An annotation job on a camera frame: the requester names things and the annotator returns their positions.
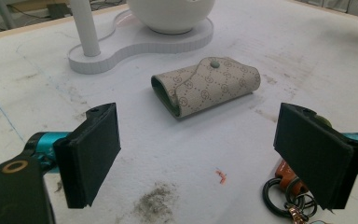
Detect beige patterned key pouch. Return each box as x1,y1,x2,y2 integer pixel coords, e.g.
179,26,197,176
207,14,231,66
150,56,262,119

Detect white stand with pole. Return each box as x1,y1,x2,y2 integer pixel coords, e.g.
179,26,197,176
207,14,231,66
67,0,214,76

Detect orange keychain with black rings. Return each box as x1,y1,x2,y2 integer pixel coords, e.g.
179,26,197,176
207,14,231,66
262,160,319,224

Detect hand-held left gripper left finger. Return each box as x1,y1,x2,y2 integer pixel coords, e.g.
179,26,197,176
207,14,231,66
24,102,122,209

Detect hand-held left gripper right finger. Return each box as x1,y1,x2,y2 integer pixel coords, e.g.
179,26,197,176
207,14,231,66
273,102,358,211

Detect white round bowl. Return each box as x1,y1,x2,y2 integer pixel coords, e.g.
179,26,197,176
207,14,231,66
126,0,216,35

